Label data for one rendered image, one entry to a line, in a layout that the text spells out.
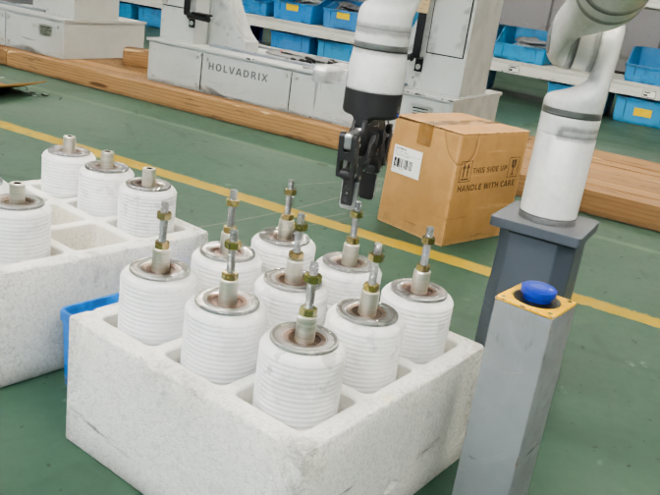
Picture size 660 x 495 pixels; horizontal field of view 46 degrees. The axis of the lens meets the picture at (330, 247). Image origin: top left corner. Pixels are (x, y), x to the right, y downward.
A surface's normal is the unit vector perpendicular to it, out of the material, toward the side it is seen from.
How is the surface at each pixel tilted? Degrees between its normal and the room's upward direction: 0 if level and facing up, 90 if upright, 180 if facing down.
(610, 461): 0
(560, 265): 90
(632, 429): 0
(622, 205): 90
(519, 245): 90
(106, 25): 90
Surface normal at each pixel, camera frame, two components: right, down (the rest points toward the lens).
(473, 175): 0.66, 0.33
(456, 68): -0.49, 0.22
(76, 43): 0.86, 0.27
